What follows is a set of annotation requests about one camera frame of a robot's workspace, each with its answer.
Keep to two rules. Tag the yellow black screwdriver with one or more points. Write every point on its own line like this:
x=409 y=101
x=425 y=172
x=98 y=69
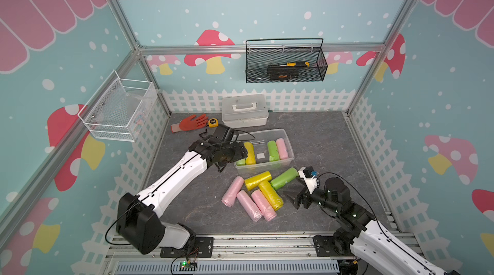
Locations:
x=299 y=64

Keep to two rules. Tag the black wire mesh basket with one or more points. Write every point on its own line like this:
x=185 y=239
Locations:
x=262 y=52

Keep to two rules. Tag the pink trash bag roll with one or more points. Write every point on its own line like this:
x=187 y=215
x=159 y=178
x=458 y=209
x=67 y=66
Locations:
x=264 y=206
x=249 y=206
x=229 y=197
x=282 y=149

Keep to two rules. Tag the clear plastic storage box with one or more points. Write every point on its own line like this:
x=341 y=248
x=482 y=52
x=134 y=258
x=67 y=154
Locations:
x=259 y=140

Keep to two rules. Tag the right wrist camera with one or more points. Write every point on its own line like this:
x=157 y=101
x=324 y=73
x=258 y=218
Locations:
x=310 y=177

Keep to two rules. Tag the yellow tape measure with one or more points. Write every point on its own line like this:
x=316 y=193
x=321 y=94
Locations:
x=213 y=123

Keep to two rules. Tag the black tool with orange label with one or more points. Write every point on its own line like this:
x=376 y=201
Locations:
x=282 y=73

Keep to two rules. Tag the yellow trash bag roll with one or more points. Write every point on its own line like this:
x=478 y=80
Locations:
x=251 y=159
x=254 y=181
x=271 y=195

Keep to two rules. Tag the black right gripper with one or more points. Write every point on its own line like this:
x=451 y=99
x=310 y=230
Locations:
x=304 y=193

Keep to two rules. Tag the green circuit board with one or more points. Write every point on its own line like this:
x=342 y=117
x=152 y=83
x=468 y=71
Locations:
x=188 y=267

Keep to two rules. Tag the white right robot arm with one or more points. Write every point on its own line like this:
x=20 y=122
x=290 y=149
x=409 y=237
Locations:
x=360 y=232

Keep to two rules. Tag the white plastic tool case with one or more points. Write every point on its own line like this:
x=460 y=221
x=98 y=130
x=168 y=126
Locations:
x=244 y=111

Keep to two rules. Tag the pale green trash bag roll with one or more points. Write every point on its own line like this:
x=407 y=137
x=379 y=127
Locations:
x=241 y=162

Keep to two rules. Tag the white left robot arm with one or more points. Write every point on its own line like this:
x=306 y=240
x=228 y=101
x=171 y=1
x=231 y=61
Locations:
x=139 y=216

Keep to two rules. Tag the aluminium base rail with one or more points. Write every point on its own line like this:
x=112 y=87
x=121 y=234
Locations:
x=256 y=246

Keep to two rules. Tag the red work glove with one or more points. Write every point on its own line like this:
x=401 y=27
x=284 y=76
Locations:
x=191 y=123

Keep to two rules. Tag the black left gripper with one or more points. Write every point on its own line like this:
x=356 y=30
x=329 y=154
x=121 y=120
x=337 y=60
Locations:
x=240 y=153

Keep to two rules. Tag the white wire mesh basket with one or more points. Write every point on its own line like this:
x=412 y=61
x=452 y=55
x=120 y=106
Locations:
x=120 y=108

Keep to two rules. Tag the bright green trash bag roll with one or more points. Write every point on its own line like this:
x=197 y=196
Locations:
x=273 y=151

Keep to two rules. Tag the light green trash bag roll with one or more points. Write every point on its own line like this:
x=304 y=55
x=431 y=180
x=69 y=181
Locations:
x=283 y=179

